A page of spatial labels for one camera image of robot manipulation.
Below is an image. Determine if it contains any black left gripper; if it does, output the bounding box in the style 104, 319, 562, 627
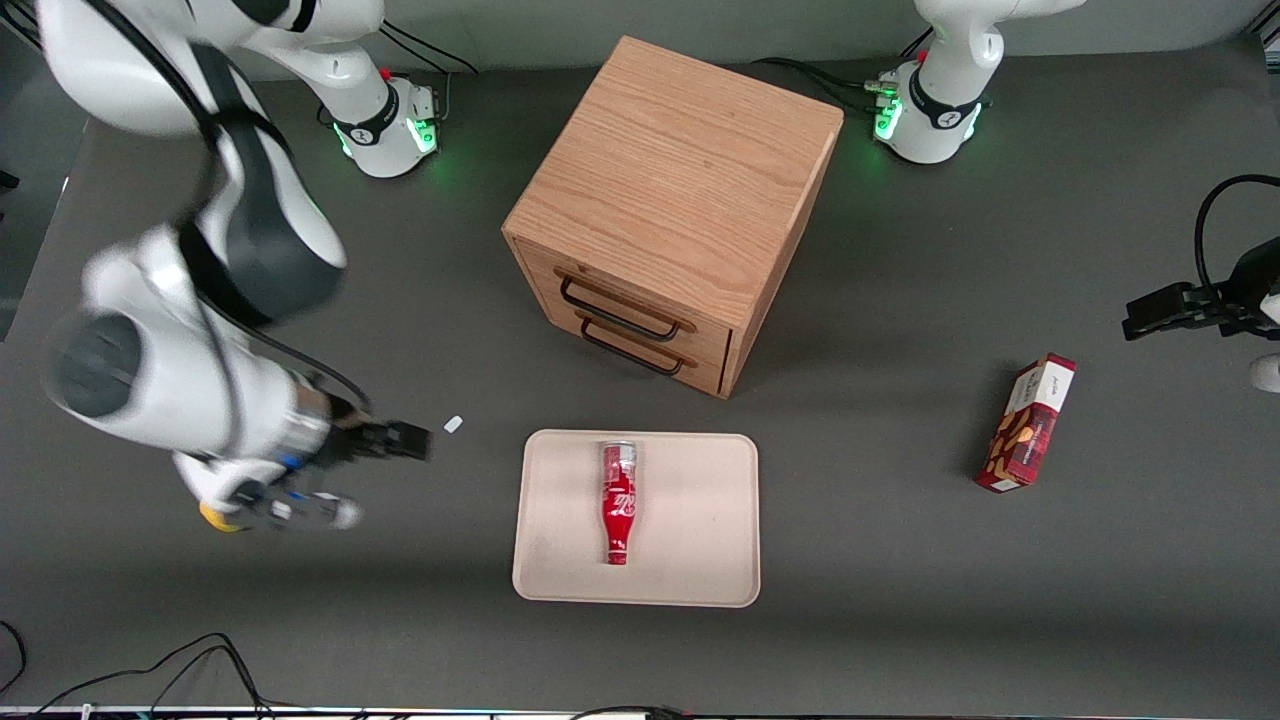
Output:
1122, 237, 1280, 342

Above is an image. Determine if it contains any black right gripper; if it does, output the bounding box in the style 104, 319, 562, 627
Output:
322, 398, 433, 471

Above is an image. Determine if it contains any red coke bottle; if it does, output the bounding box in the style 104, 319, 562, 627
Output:
600, 440, 639, 567

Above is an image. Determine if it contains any beige rectangular tray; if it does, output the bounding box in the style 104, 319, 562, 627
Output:
512, 429, 762, 609

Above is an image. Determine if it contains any red snack box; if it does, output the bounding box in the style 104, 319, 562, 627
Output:
975, 353, 1078, 494

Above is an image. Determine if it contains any wooden drawer cabinet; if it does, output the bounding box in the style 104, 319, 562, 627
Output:
501, 36, 845, 400

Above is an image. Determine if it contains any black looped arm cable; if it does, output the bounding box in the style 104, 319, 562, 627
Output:
1194, 174, 1280, 301

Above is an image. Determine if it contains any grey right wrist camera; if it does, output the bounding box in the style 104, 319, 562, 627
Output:
232, 483, 363, 531

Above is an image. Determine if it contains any black metal drawer handle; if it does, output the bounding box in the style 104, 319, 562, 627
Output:
559, 276, 693, 342
579, 318, 691, 378

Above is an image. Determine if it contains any black floor cable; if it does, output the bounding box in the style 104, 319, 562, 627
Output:
30, 632, 273, 719
570, 704, 693, 720
0, 620, 29, 696

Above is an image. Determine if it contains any black right base cable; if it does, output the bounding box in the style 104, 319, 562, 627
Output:
380, 18, 479, 77

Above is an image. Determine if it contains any black base cable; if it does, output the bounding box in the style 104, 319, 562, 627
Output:
380, 18, 479, 77
750, 55, 901, 117

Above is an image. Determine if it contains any black left base cable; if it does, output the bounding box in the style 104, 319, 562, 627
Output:
750, 55, 901, 117

